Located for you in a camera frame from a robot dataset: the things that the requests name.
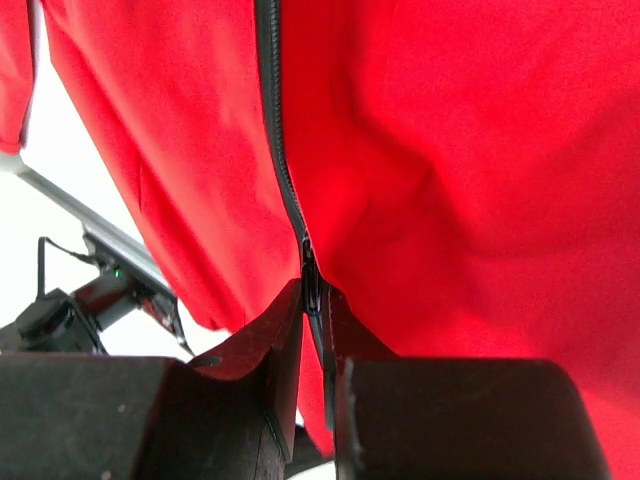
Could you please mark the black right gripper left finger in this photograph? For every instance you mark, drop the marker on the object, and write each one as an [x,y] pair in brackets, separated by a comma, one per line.
[227,414]

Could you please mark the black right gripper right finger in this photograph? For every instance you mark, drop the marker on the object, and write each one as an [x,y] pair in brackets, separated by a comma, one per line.
[398,417]

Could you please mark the red hooded jacket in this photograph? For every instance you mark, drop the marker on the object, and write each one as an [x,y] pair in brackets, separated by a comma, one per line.
[465,173]

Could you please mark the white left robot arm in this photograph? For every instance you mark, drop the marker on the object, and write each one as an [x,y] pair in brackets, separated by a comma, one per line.
[61,322]

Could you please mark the aluminium table frame rail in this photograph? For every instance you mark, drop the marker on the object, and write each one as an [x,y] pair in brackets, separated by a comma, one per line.
[95,225]

